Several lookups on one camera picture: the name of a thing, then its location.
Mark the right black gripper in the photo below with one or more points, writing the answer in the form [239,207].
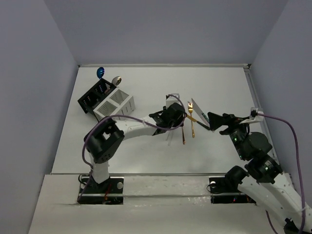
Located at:
[230,120]

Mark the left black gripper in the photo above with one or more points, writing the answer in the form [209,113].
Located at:
[180,117]

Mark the gold fork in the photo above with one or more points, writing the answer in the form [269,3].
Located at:
[190,110]

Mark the copper fork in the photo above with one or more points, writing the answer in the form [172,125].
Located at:
[183,136]

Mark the silver spoon pink handle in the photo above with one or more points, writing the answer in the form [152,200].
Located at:
[116,80]

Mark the blue metallic spoon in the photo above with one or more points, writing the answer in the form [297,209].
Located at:
[100,72]

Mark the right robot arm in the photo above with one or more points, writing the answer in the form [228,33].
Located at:
[262,179]

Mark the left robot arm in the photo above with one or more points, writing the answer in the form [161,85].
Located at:
[105,138]

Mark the white utensil container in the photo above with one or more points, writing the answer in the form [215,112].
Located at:
[117,103]

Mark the black utensil container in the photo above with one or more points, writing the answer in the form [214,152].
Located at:
[95,95]

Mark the silver knife iridescent handle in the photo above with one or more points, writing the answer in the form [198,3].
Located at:
[200,113]

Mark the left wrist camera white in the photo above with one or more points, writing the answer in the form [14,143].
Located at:
[171,99]

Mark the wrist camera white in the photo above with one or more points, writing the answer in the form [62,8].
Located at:
[254,117]
[171,99]

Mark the gold knife black handle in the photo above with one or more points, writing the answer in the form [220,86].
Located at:
[198,122]

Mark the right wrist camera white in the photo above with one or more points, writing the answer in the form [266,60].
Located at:
[254,117]

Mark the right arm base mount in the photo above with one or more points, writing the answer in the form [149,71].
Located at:
[221,193]

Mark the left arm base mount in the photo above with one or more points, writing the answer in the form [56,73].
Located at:
[110,192]

